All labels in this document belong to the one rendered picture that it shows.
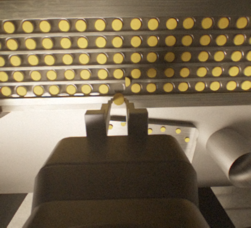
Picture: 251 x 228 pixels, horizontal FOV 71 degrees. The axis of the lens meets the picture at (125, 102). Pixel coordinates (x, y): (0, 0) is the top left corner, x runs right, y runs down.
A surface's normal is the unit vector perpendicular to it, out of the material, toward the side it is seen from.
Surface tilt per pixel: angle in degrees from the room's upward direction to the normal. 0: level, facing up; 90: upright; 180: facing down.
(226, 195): 0
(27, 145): 0
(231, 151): 90
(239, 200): 0
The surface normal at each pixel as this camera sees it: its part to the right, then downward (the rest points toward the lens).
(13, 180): 0.02, 0.30
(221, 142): -0.67, -0.70
